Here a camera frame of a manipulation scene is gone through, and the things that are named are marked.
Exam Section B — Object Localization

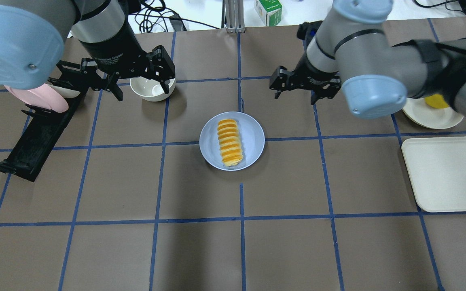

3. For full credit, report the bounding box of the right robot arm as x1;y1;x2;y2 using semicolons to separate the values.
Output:
269;0;466;119

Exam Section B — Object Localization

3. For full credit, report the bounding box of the yellow toy lemon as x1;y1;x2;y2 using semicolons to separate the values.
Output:
425;94;450;109

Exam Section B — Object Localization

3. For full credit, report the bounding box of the white bowl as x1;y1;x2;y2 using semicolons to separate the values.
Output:
129;77;176;102

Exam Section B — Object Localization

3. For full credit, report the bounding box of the pink plate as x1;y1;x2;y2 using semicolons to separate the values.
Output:
5;84;69;113

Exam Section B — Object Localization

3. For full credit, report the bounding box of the black dish rack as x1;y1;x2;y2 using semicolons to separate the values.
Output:
0;61;97;182

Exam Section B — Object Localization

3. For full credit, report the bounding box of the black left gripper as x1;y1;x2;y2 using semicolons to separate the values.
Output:
80;24;176;101

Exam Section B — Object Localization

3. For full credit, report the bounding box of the white rectangular tray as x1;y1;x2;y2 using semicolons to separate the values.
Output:
401;137;466;213

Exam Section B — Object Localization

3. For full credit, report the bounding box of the cream plate in rack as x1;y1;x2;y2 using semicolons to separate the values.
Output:
47;84;81;98

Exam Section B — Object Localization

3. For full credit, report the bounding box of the cream round plate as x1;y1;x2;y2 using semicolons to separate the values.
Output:
402;98;464;129

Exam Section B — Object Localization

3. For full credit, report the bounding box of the blue plate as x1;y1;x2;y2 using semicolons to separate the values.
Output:
199;111;265;171

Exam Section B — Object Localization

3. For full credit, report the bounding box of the black cable bundle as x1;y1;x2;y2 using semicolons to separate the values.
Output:
128;0;222;34

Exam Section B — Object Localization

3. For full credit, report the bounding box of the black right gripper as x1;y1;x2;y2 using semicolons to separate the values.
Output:
269;20;341;105

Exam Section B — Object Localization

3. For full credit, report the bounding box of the green white carton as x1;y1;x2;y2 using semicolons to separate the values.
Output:
254;0;283;27

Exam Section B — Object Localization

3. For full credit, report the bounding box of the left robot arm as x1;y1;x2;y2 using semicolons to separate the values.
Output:
0;0;176;101

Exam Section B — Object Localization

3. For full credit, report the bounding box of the aluminium frame post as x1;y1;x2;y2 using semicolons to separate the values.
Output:
221;0;246;33

